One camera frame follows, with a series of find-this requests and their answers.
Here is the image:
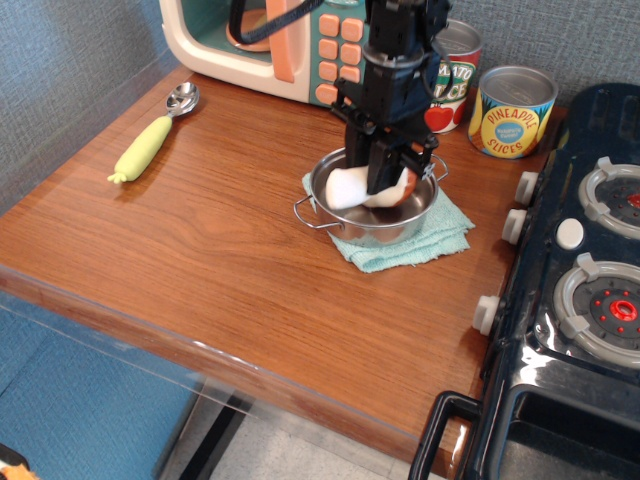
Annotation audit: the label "white plush mushroom brown cap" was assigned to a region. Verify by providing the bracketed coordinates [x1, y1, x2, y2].
[325, 166, 417, 210]

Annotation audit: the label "orange plush toy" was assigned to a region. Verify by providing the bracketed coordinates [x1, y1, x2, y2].
[0, 464, 39, 480]

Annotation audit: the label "teal toy microwave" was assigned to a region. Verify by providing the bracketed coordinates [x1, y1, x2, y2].
[159, 0, 368, 106]

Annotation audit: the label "black toy stove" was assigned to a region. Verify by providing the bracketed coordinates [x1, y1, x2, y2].
[410, 83, 639, 479]

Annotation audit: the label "small steel pot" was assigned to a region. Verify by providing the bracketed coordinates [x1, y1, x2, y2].
[293, 149, 440, 248]

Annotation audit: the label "pineapple slices can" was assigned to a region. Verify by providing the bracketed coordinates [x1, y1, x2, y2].
[468, 65, 558, 159]

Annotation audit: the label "teal folded cloth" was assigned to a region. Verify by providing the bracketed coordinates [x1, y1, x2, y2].
[302, 172, 475, 273]

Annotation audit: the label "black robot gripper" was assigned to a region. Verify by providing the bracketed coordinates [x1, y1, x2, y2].
[332, 1, 452, 195]

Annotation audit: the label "spoon with green handle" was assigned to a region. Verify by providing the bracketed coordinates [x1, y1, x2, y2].
[107, 82, 200, 184]

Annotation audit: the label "tomato sauce can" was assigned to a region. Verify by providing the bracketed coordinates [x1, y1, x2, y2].
[425, 20, 483, 133]

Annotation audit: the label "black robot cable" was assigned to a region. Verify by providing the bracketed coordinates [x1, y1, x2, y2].
[228, 0, 326, 46]

